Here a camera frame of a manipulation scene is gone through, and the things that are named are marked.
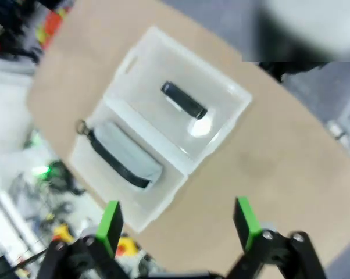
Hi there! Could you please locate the white perforated plastic basket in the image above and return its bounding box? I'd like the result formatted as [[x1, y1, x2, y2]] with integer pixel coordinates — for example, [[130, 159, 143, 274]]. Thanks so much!
[[68, 96, 190, 234], [103, 26, 254, 176]]

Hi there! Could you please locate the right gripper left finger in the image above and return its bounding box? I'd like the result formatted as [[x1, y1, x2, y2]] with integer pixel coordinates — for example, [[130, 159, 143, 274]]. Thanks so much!
[[37, 200, 127, 279]]

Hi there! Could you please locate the grey zippered pencil case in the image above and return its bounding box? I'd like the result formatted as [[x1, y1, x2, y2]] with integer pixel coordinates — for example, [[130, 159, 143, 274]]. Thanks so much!
[[76, 119, 164, 190]]

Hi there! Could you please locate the white storage basket with print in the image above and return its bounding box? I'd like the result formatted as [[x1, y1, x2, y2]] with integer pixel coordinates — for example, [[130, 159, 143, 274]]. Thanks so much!
[[326, 98, 350, 168]]

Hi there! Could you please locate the coiled green black cable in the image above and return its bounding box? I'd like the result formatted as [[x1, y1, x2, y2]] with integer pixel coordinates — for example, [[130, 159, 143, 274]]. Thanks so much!
[[26, 159, 86, 199]]

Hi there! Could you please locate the person in white t-shirt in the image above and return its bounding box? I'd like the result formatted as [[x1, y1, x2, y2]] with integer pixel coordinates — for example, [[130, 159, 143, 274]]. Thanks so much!
[[241, 0, 350, 84]]

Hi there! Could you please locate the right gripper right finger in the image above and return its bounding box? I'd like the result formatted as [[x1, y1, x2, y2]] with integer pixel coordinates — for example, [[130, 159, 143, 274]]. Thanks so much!
[[226, 196, 328, 279]]

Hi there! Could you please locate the yellow cloth item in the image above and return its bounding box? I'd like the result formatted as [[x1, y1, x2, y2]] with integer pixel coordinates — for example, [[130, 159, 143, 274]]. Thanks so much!
[[36, 22, 48, 42]]

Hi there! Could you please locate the black stapler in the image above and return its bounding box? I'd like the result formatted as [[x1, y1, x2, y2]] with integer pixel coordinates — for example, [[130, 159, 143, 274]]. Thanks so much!
[[160, 81, 208, 120]]

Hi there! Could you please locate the yellow emergency stop box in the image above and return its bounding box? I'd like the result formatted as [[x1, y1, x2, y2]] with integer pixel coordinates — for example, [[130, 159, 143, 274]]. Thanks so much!
[[116, 235, 140, 258]]

